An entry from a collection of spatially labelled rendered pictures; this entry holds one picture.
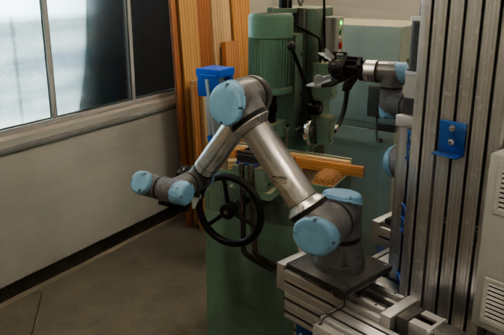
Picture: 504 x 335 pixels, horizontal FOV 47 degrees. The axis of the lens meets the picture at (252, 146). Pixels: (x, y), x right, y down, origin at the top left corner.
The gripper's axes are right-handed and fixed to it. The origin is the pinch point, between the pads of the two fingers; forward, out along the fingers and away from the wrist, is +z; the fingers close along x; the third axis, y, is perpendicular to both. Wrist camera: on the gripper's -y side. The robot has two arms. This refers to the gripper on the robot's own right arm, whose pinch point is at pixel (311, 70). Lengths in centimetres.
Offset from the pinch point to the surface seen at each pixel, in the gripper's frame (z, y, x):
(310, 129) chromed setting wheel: 8.1, -34.1, 4.0
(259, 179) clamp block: 13.3, -17.9, 38.4
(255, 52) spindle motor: 24.0, 2.5, -4.5
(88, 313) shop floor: 116, -93, 93
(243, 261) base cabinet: 25, -54, 59
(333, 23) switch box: 5.8, -14.8, -36.8
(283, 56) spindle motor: 14.2, -1.8, -7.1
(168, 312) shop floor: 80, -106, 79
